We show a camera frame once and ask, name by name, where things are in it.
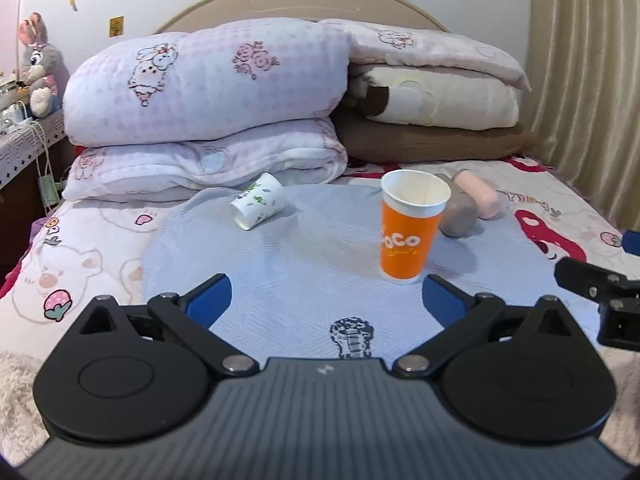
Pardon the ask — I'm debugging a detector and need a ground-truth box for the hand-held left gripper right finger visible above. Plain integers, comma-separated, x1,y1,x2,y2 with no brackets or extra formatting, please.
392,274,577,380

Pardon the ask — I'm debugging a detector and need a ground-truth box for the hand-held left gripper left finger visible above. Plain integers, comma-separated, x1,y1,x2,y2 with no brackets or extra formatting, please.
67,273,261,379

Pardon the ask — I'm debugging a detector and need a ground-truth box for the white cup with green print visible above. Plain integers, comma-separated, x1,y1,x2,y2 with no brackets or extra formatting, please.
230,172,287,231

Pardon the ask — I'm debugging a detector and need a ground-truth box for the orange paper cup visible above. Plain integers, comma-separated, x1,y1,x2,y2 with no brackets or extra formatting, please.
379,169,452,285

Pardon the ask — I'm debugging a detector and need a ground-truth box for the grey cup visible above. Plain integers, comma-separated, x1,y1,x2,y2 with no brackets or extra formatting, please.
432,172,479,239

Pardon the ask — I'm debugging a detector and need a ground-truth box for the pink cup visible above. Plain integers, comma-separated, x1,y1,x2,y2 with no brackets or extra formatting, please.
452,170,499,220

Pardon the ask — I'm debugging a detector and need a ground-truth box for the light blue mat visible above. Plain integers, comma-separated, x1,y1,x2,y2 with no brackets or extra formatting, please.
141,182,608,361

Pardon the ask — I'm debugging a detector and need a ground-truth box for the folded pink floral quilt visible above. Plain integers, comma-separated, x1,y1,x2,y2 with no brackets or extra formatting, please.
62,117,349,204

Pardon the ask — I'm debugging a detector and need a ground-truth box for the brown folded blanket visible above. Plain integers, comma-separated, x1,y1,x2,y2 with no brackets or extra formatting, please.
332,109,539,165

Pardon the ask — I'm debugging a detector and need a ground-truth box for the beige curtain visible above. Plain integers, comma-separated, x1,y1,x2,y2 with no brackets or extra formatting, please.
520,0,640,231

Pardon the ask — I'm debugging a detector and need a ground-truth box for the cream folded blanket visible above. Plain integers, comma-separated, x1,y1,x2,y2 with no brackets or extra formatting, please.
346,64,522,129

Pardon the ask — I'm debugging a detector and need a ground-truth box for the fluffy white rug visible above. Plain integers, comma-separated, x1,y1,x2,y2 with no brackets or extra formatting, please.
0,351,57,463

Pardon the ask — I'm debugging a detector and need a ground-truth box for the large pink checked quilt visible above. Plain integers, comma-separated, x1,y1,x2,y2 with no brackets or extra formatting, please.
62,17,354,149

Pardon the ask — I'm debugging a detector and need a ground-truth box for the bedside table with clutter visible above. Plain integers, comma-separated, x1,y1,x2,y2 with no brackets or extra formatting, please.
0,109,67,189

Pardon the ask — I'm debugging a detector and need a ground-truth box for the grey rabbit plush toy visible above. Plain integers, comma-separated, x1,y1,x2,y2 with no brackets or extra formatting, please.
17,11,69,119

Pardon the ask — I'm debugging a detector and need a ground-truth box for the beige bed headboard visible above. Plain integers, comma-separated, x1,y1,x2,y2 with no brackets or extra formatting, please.
152,0,449,36

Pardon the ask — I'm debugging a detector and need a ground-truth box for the white cable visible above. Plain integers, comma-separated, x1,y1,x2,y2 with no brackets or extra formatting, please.
14,101,57,181

